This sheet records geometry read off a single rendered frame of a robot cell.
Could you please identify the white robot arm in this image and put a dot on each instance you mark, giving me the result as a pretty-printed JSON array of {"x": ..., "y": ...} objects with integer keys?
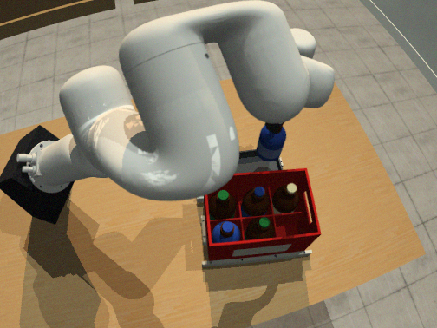
[{"x": 189, "y": 144}]

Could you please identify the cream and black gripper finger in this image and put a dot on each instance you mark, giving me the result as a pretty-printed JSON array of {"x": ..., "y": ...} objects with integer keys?
[{"x": 272, "y": 128}]

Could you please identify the brown bottle with cream cap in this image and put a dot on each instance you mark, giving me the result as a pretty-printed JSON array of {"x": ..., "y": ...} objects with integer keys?
[{"x": 284, "y": 199}]

